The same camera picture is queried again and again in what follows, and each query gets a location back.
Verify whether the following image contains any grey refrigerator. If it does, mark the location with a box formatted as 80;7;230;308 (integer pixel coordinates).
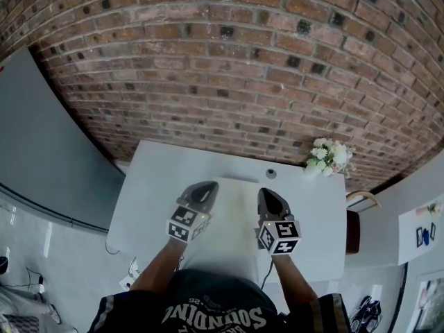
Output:
0;46;126;234

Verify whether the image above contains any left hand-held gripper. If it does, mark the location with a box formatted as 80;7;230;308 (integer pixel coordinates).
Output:
169;181;220;244

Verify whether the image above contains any checkered cloth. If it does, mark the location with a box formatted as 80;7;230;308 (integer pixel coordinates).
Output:
0;313;41;333

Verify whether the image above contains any white cabinet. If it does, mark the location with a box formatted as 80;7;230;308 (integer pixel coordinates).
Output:
398;192;444;266

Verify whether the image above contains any pale green rectangular board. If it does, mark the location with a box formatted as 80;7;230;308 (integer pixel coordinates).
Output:
189;176;262;286

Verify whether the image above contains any white flower bouquet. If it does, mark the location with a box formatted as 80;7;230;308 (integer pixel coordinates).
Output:
305;137;355;180

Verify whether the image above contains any person's black printed shirt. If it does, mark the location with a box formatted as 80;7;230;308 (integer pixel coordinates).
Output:
86;268;351;333

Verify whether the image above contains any black bag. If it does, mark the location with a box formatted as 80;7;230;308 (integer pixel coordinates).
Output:
350;295;382;332

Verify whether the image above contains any person's right forearm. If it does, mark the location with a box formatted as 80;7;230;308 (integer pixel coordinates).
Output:
270;253;320;314

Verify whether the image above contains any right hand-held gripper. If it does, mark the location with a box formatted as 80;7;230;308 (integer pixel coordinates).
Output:
256;187;302;256

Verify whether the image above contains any large framed picture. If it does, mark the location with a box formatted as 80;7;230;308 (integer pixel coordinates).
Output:
406;271;444;333

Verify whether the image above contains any person's left forearm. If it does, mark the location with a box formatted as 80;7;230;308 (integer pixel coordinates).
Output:
130;237;190;293

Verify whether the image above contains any wooden chair with dark seat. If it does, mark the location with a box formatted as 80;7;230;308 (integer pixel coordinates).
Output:
345;189;382;256

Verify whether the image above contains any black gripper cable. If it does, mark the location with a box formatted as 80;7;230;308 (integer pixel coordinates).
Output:
259;258;275;291

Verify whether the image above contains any thin black floor cable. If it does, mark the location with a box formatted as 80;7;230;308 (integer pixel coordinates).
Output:
13;267;45;293

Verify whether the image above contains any small pink flower decoration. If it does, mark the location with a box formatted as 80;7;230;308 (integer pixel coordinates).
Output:
416;202;443;218

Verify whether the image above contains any white table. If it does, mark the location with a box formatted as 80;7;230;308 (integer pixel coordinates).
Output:
105;139;348;284

